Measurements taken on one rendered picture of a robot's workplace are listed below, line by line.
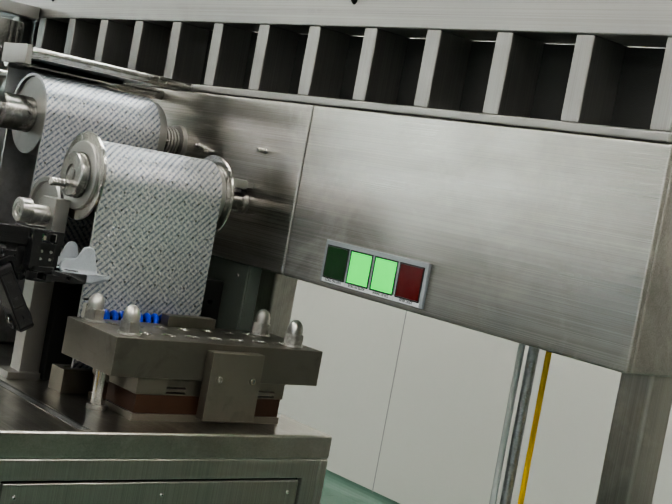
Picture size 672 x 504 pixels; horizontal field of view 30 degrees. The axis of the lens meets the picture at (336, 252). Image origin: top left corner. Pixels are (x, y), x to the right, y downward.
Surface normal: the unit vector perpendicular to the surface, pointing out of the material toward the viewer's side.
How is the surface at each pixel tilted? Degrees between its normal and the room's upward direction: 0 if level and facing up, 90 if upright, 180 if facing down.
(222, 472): 90
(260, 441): 90
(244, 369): 90
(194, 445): 90
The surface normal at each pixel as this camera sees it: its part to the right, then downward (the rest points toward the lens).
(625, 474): -0.76, -0.11
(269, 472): 0.62, 0.15
